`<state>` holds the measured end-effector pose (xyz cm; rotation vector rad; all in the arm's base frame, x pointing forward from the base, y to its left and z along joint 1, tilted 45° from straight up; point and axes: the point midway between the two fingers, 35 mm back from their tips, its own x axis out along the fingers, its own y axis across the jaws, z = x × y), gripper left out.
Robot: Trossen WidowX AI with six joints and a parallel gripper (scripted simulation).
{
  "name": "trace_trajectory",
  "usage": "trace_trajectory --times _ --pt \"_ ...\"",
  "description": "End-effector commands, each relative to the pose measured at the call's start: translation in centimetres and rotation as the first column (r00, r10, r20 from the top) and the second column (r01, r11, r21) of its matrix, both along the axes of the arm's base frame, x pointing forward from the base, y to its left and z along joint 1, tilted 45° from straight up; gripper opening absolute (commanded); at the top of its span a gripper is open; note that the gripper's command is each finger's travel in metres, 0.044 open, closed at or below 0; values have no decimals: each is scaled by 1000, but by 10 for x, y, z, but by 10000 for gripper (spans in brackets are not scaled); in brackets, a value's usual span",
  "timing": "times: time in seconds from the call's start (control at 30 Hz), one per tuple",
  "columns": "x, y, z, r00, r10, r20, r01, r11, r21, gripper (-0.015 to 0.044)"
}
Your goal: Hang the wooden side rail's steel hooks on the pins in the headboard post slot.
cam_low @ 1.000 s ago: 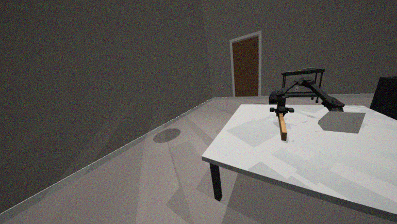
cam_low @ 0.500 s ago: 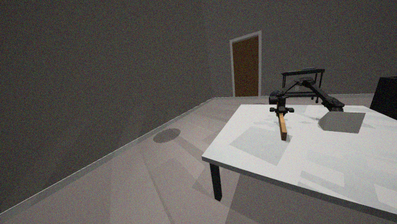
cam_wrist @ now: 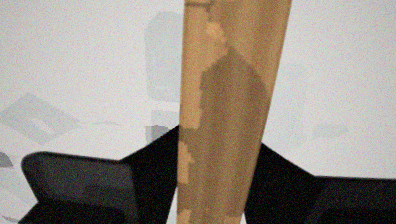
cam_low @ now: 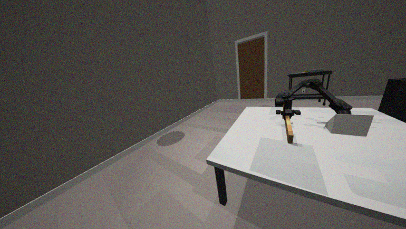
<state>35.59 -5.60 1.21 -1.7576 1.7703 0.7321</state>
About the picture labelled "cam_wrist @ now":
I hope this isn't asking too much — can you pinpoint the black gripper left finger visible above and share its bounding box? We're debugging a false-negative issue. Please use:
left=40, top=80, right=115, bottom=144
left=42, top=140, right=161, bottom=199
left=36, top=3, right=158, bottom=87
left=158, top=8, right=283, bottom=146
left=20, top=125, right=179, bottom=224

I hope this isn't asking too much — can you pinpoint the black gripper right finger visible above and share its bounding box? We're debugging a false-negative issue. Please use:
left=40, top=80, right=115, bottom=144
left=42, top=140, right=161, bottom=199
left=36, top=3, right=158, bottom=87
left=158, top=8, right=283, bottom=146
left=243, top=143, right=396, bottom=224

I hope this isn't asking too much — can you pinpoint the wooden board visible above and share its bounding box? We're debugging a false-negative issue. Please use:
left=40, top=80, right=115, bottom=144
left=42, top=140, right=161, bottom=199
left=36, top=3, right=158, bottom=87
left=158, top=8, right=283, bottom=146
left=176, top=0, right=292, bottom=224

